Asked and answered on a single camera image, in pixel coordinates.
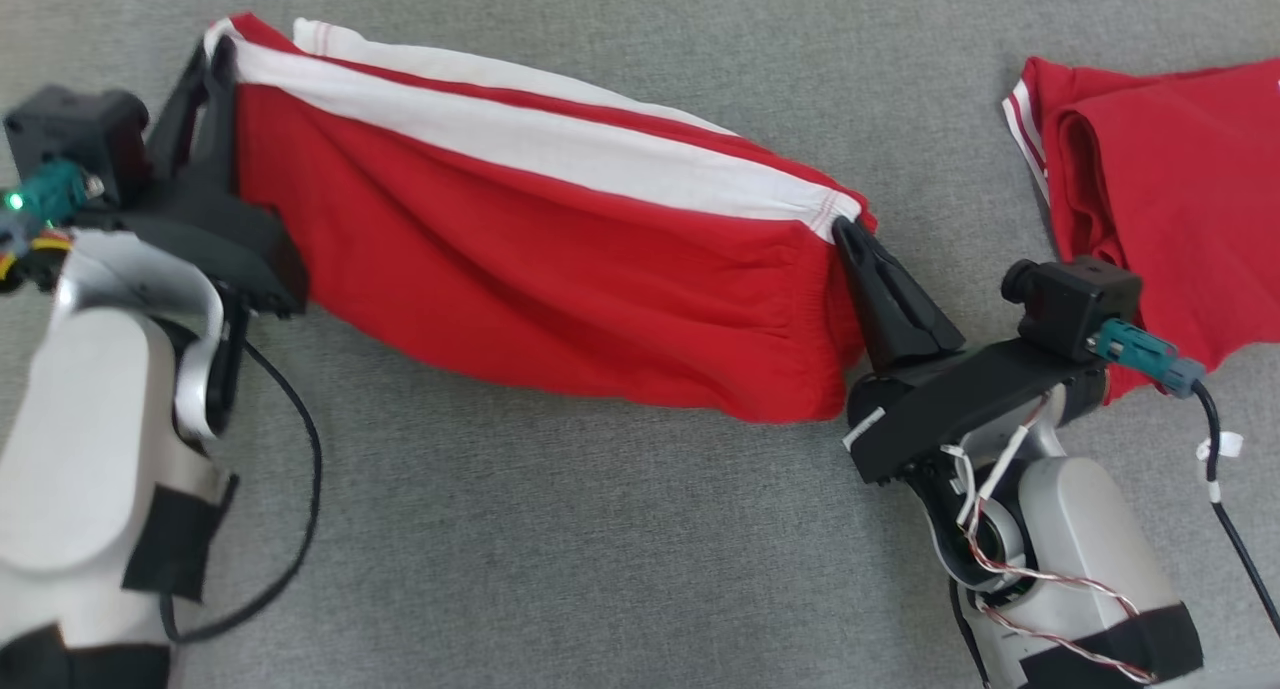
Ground red t-shirt striped white trim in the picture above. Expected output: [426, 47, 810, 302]
[1002, 56, 1280, 402]

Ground teal camera connector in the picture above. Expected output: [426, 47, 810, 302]
[0, 159, 106, 225]
[1088, 319, 1206, 398]

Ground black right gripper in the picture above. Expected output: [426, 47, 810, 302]
[831, 216, 1107, 486]

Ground black right camera cable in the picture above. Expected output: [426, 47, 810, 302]
[1188, 377, 1280, 640]

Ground red white twisted wires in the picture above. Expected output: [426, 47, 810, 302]
[955, 389, 1161, 686]

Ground red shorts white waistband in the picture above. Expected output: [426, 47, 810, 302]
[205, 11, 879, 425]

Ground teal left camera connector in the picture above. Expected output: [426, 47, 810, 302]
[0, 159, 106, 225]

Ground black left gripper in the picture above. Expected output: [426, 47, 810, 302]
[103, 36, 310, 319]

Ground teal right camera connector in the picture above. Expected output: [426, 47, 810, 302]
[1088, 319, 1206, 398]

